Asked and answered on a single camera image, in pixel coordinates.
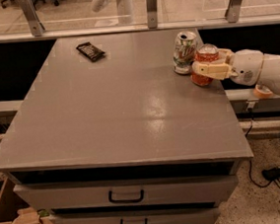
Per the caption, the roll of tan tape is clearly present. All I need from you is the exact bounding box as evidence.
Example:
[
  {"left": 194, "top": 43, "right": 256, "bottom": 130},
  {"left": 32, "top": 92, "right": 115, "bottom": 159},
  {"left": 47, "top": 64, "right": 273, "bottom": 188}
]
[{"left": 253, "top": 85, "right": 273, "bottom": 100}]

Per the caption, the grey drawer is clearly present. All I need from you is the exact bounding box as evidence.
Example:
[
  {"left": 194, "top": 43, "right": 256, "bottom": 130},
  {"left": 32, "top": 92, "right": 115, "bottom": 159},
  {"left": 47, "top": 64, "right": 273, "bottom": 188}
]
[
  {"left": 49, "top": 208, "right": 220, "bottom": 224},
  {"left": 14, "top": 175, "right": 238, "bottom": 211}
]

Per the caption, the middle metal bracket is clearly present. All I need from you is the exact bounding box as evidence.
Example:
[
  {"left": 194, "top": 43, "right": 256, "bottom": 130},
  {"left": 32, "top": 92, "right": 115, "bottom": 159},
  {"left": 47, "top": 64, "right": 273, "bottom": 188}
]
[{"left": 146, "top": 0, "right": 158, "bottom": 29}]

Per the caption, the black snack bar wrapper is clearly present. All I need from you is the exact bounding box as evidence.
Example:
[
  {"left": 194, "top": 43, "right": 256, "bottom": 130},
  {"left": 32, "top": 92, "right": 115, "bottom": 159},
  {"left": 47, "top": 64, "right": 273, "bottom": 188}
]
[{"left": 76, "top": 41, "right": 105, "bottom": 62}]

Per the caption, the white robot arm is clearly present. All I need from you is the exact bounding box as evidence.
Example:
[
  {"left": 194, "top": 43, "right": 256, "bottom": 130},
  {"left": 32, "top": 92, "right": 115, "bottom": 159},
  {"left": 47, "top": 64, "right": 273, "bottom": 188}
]
[{"left": 192, "top": 48, "right": 280, "bottom": 100}]

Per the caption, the grey drawer cabinet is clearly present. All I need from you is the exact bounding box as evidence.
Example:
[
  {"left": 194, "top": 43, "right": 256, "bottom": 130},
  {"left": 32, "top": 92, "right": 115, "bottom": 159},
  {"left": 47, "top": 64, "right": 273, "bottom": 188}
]
[{"left": 0, "top": 30, "right": 252, "bottom": 216}]

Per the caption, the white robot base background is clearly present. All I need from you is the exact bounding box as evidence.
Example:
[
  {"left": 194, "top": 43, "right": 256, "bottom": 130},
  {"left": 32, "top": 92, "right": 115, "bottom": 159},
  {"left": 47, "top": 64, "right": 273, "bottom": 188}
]
[{"left": 91, "top": 0, "right": 134, "bottom": 25}]

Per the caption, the top grey drawer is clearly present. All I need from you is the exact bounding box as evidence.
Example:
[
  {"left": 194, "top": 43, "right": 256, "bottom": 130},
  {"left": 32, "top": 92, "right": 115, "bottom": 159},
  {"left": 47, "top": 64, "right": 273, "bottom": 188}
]
[{"left": 14, "top": 175, "right": 238, "bottom": 211}]

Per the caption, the black power adapter with cable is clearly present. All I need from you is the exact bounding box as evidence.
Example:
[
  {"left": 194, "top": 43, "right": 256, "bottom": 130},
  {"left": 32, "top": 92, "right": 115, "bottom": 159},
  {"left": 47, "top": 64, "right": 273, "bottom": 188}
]
[{"left": 246, "top": 158, "right": 280, "bottom": 198}]

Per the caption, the black top drawer handle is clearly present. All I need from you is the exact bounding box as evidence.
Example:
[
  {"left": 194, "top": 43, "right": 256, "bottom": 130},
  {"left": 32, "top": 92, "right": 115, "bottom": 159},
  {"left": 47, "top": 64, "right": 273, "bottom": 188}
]
[{"left": 107, "top": 190, "right": 145, "bottom": 204}]

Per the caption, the red coca-cola can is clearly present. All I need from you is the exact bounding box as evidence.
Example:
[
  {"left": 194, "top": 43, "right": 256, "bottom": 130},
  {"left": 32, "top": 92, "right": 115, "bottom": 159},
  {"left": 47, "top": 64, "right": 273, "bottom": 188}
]
[{"left": 191, "top": 43, "right": 219, "bottom": 87}]

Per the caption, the middle grey drawer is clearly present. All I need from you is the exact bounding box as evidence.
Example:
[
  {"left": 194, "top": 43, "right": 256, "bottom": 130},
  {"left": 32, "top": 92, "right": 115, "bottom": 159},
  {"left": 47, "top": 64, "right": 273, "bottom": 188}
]
[{"left": 49, "top": 208, "right": 220, "bottom": 224}]

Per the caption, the white green 7up can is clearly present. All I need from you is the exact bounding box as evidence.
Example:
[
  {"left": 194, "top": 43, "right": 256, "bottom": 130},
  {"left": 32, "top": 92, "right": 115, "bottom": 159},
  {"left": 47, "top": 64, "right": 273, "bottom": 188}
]
[{"left": 174, "top": 31, "right": 198, "bottom": 75}]

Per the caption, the left metal bracket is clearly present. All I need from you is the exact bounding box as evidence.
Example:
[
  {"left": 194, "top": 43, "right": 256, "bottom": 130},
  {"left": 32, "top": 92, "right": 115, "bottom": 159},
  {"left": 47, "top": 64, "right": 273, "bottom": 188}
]
[{"left": 19, "top": 0, "right": 45, "bottom": 37}]

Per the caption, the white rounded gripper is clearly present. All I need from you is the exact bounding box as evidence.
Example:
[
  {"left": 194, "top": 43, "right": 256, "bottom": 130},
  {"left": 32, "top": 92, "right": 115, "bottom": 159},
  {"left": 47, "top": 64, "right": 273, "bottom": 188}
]
[{"left": 192, "top": 48, "right": 263, "bottom": 86}]

